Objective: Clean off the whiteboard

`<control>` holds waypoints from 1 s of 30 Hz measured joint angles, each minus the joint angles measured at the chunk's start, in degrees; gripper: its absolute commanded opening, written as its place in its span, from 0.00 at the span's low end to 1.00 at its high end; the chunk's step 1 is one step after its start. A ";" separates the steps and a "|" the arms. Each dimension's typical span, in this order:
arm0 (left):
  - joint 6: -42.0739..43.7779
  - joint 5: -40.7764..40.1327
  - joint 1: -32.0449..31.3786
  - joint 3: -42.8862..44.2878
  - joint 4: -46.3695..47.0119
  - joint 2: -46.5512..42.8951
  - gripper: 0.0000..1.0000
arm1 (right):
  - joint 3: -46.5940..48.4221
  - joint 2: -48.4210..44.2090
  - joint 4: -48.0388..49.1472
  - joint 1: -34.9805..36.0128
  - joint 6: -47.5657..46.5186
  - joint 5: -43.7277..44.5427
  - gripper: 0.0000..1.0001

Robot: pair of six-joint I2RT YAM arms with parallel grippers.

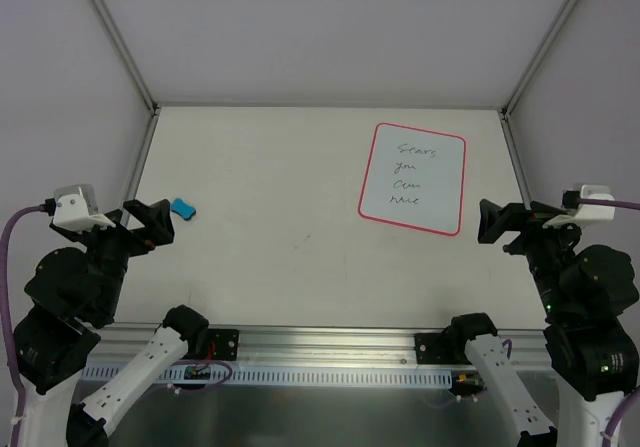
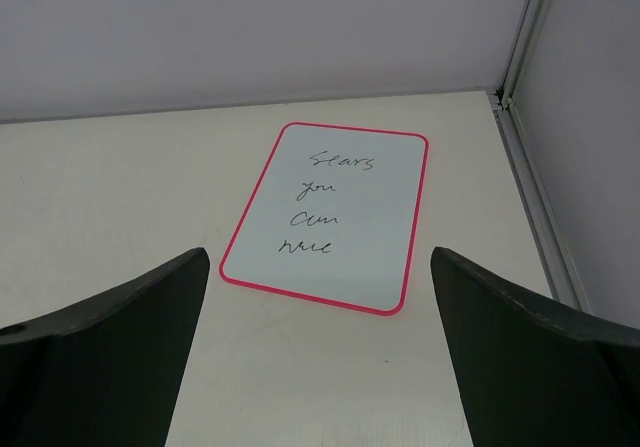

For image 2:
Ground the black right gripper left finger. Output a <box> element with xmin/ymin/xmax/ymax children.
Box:
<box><xmin>1</xmin><ymin>247</ymin><xmax>210</xmax><ymax>446</ymax></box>

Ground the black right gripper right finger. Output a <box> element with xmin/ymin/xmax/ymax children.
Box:
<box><xmin>430</xmin><ymin>247</ymin><xmax>639</xmax><ymax>446</ymax></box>

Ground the pink framed whiteboard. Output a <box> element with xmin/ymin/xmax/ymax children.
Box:
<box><xmin>219</xmin><ymin>122</ymin><xmax>429</xmax><ymax>316</ymax></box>

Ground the right aluminium table rail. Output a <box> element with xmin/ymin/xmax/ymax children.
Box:
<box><xmin>488</xmin><ymin>93</ymin><xmax>593</xmax><ymax>314</ymax></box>

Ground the right aluminium corner post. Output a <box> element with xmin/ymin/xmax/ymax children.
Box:
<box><xmin>496</xmin><ymin>0</ymin><xmax>551</xmax><ymax>109</ymax></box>

